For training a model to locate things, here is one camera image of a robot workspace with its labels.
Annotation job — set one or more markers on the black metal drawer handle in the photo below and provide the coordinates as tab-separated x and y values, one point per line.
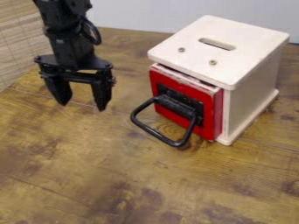
177	108

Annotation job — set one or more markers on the white wooden drawer box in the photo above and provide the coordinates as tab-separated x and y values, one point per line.
235	56

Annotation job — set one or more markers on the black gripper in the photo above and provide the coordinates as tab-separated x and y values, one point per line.
75	63

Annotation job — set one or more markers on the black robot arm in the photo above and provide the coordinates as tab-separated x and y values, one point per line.
61	14

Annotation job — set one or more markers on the red drawer front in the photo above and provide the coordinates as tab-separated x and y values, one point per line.
193	93

